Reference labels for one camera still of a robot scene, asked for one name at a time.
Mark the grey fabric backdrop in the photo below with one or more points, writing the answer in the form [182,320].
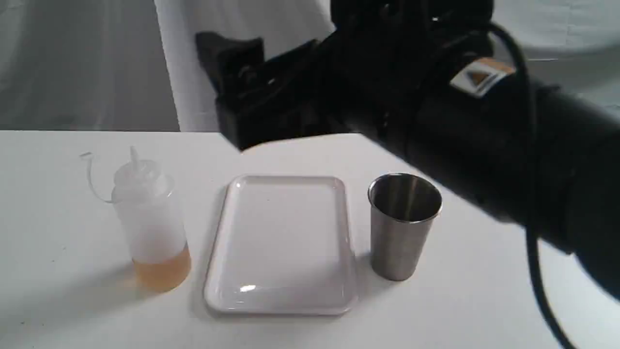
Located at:
[131,65]

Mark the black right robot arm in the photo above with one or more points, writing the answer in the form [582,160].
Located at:
[524,152]

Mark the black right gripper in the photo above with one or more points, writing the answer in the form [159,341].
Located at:
[368,76]

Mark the clear plastic squeeze bottle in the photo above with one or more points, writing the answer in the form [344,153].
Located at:
[148,209]

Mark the stainless steel cup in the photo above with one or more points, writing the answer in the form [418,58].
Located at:
[403,209]

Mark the white rectangular plastic tray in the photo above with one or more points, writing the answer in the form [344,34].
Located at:
[283,247]

